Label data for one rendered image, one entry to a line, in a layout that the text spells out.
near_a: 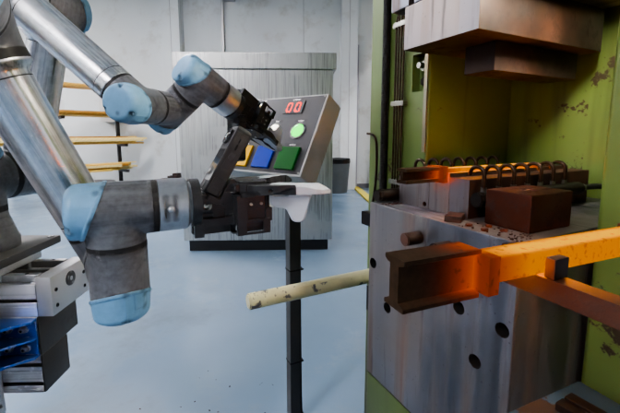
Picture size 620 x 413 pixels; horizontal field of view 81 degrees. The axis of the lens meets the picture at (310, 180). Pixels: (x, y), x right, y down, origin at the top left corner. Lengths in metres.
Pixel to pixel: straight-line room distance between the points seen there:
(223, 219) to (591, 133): 0.95
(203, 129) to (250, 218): 2.81
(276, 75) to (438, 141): 2.38
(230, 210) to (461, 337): 0.48
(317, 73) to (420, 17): 2.45
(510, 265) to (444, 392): 0.51
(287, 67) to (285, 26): 4.20
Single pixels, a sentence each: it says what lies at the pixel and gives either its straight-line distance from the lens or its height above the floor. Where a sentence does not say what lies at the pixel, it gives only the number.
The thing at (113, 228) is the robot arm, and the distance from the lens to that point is 0.53.
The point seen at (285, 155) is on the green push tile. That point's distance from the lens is 1.08.
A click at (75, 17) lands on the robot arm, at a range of 1.11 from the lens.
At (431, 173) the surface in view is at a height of 1.00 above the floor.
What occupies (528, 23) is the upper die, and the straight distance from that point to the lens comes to 0.89.
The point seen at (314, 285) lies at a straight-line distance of 1.11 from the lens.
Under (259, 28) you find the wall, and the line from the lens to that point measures 7.46.
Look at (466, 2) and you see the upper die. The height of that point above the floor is 1.32.
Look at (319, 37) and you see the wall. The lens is 7.40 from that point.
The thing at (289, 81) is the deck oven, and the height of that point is 1.53.
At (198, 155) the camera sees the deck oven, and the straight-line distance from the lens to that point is 3.37.
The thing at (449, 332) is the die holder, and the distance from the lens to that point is 0.79.
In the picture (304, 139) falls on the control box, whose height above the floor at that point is 1.06.
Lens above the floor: 1.08
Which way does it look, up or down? 7 degrees down
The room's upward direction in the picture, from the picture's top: straight up
